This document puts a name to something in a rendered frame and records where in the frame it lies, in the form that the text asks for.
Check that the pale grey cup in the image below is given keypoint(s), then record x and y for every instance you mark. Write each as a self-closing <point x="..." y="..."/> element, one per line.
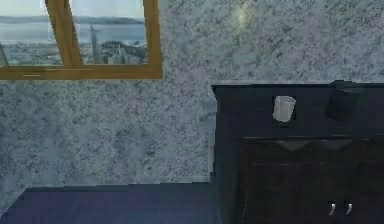
<point x="283" y="108"/>

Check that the wooden framed window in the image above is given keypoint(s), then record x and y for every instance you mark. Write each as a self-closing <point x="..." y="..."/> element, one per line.
<point x="100" y="71"/>

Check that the black pot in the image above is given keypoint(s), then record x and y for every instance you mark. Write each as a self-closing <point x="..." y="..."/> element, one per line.
<point x="341" y="101"/>

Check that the dark wooden cupboard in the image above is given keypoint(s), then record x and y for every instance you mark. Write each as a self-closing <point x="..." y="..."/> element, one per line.
<point x="286" y="173"/>

